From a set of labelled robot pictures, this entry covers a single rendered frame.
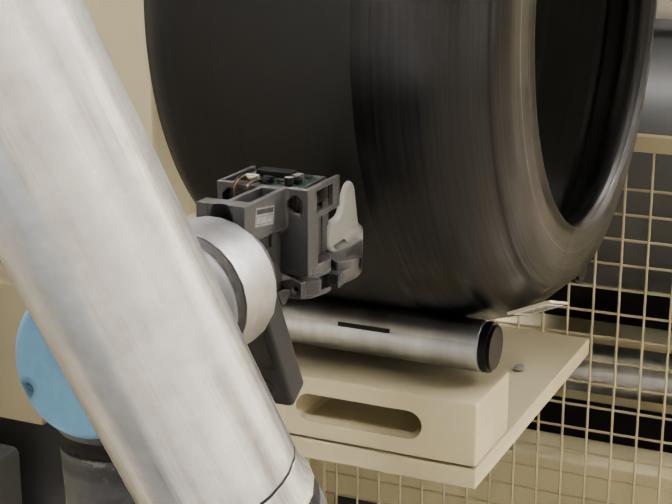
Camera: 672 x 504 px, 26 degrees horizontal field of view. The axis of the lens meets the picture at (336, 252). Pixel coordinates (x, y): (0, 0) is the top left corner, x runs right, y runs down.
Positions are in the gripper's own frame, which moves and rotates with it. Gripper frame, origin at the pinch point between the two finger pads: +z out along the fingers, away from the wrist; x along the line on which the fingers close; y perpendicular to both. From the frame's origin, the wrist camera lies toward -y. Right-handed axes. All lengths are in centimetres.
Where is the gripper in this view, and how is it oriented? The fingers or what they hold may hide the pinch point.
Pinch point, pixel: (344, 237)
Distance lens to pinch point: 113.7
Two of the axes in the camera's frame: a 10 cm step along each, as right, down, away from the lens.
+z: 4.2, -2.5, 8.7
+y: 0.0, -9.6, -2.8
